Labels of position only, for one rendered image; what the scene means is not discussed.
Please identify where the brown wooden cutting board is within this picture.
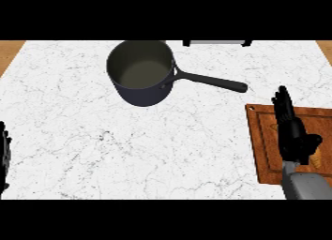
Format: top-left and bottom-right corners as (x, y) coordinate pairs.
(245, 103), (332, 190)

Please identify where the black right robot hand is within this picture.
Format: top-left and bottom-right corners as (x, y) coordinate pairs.
(270, 85), (324, 165)

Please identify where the dark blue pot with handle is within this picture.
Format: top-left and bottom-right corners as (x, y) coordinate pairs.
(105, 40), (250, 108)

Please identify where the grey appliance with black feet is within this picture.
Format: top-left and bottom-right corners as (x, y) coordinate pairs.
(182, 40), (256, 48)

